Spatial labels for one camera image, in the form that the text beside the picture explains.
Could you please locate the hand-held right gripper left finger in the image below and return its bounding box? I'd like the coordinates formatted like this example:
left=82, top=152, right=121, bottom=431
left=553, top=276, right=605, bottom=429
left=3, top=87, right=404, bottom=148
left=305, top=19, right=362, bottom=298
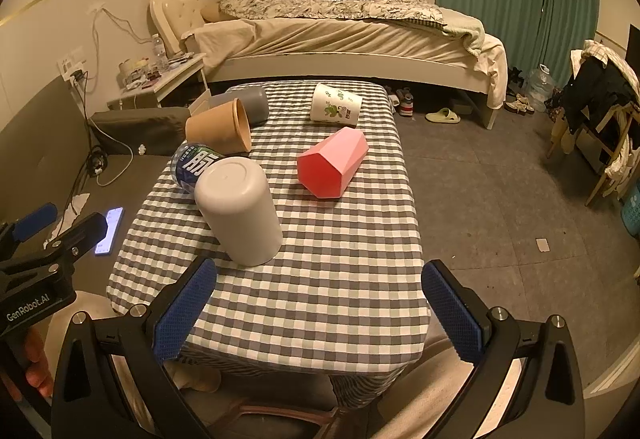
left=51, top=256, right=218, bottom=439

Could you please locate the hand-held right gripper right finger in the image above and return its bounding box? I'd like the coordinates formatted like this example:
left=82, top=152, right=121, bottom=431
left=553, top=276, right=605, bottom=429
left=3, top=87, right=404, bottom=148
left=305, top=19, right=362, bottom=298
left=421, top=259, right=586, bottom=439

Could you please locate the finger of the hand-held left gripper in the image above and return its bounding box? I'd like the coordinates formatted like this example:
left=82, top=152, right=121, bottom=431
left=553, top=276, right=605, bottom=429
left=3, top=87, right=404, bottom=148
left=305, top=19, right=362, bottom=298
left=44, top=212, right=109, bottom=270
left=0, top=202, right=59, bottom=265

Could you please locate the large plain white cup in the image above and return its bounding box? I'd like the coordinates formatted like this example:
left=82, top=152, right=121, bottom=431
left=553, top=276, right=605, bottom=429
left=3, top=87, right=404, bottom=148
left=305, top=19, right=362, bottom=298
left=194, top=156, right=284, bottom=268

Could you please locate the brown paper cup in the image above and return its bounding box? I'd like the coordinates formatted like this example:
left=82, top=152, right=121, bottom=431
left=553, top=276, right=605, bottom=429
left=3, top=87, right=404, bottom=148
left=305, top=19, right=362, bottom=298
left=185, top=98, right=253, bottom=155

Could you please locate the pink faceted cup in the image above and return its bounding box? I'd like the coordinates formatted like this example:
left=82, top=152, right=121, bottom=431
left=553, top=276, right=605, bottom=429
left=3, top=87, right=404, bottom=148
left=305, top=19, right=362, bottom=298
left=296, top=126, right=370, bottom=200

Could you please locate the grey plastic cup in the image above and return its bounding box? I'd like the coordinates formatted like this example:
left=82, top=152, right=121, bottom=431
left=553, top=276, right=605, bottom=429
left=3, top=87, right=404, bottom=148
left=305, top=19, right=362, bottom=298
left=209, top=86, right=270, bottom=125

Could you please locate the white cup with green print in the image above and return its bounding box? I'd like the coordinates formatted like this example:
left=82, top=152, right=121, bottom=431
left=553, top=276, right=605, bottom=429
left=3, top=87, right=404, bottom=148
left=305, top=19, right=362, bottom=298
left=310, top=82, right=364, bottom=129

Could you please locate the person's left hand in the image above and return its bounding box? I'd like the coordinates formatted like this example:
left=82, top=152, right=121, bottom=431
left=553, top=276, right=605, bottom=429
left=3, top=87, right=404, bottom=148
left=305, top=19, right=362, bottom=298
left=0, top=325, right=54, bottom=403

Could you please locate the crumpled white tissue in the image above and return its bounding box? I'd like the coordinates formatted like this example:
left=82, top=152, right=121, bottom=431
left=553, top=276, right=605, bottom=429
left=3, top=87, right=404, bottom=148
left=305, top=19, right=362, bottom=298
left=44, top=193, right=91, bottom=247

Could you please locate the lit smartphone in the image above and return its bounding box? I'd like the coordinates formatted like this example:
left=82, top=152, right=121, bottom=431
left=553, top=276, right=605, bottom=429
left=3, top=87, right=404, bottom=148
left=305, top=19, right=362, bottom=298
left=95, top=206, right=125, bottom=256

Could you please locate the person's left leg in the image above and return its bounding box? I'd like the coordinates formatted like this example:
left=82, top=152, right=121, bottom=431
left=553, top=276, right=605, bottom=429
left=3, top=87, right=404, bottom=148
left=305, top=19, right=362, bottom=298
left=30, top=301, right=223, bottom=420

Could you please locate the person's leg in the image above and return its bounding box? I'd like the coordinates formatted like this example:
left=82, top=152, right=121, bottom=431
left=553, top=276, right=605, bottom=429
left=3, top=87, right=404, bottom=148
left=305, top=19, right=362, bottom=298
left=30, top=301, right=223, bottom=420
left=345, top=331, right=531, bottom=439

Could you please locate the power strip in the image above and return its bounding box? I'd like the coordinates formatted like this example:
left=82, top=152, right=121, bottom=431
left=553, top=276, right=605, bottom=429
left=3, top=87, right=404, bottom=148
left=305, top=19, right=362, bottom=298
left=87, top=146, right=112, bottom=177

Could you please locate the person's right leg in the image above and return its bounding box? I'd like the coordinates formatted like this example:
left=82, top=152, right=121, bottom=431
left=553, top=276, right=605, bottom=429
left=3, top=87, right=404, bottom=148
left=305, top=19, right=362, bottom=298
left=345, top=331, right=531, bottom=439

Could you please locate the dark grey cushion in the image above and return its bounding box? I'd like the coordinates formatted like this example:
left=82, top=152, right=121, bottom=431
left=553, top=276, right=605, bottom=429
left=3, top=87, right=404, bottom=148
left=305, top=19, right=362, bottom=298
left=90, top=106, right=191, bottom=157

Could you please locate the blue label plastic bottle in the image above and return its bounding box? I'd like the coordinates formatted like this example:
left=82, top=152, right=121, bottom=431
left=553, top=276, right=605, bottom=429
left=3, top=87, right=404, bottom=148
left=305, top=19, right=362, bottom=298
left=170, top=142, right=226, bottom=196

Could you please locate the table with checked cloth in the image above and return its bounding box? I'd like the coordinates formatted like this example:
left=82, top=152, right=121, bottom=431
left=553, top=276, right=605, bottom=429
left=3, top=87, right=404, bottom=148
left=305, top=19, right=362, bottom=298
left=106, top=80, right=433, bottom=412

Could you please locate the brown wooden stool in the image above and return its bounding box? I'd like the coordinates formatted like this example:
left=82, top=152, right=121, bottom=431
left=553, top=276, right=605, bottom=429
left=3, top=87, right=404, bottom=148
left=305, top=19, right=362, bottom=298
left=232, top=391, right=343, bottom=439

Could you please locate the toiletries pile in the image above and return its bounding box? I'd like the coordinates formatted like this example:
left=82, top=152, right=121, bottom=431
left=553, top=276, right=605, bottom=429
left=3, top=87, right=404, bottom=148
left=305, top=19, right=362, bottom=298
left=117, top=58, right=156, bottom=87

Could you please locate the white box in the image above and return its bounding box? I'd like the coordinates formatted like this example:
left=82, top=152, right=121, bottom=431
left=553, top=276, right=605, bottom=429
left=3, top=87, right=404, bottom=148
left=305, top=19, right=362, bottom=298
left=189, top=89, right=213, bottom=118

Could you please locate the white nightstand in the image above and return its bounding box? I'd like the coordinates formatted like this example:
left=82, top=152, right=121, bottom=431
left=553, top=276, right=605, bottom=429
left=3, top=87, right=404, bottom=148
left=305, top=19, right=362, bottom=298
left=106, top=52, right=211, bottom=111

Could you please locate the clear water bottle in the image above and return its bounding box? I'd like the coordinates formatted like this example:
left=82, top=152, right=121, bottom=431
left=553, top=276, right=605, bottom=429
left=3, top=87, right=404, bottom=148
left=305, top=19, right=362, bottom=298
left=151, top=33, right=170, bottom=72

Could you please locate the pale green slipper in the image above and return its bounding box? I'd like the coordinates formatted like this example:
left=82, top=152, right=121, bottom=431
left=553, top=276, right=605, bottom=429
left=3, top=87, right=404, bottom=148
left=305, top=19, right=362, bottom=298
left=425, top=108, right=462, bottom=125

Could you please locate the blue laundry basket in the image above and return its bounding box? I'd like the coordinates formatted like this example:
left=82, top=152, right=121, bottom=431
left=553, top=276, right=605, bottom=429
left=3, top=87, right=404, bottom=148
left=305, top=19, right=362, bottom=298
left=620, top=183, right=640, bottom=238

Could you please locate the pair of grey sneakers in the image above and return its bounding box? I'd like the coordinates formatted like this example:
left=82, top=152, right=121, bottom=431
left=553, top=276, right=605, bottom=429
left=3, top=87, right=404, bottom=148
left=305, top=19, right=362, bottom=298
left=387, top=88, right=416, bottom=117

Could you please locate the pair of white shoes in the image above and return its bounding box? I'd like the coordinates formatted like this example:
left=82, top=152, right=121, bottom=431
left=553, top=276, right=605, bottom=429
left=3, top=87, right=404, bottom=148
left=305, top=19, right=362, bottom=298
left=504, top=93, right=537, bottom=116

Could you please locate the wooden chair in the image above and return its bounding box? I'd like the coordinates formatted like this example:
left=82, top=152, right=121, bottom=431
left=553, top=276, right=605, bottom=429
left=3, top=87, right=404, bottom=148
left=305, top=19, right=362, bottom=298
left=546, top=102, right=640, bottom=207

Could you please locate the white tufted headboard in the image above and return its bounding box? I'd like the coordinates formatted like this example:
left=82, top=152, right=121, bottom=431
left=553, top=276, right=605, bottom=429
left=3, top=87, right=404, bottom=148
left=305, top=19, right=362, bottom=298
left=150, top=0, right=223, bottom=56

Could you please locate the large clear water jug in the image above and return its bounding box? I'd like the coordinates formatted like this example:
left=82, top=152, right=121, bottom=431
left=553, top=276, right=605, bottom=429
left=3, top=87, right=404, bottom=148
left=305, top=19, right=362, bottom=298
left=527, top=64, right=556, bottom=112

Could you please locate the bed with beige sheets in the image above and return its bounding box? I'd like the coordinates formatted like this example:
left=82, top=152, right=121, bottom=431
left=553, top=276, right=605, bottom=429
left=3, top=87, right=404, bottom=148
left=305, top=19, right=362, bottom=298
left=150, top=0, right=508, bottom=130

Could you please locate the dark jacket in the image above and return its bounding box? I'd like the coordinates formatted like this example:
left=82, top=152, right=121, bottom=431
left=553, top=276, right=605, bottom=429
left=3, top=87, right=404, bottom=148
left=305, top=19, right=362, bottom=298
left=559, top=53, right=637, bottom=132

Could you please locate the beige bedsheet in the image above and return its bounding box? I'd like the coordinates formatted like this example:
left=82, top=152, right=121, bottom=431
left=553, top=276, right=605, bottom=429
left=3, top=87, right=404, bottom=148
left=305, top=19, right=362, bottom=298
left=192, top=16, right=508, bottom=110

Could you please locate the white wall socket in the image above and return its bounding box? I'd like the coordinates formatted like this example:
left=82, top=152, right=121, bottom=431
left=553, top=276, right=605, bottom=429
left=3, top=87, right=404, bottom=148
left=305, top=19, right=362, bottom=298
left=56, top=46, right=87, bottom=81

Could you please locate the white charging cable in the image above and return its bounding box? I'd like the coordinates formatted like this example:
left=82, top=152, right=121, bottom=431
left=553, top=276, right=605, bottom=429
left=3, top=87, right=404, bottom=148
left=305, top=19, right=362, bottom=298
left=89, top=4, right=153, bottom=92

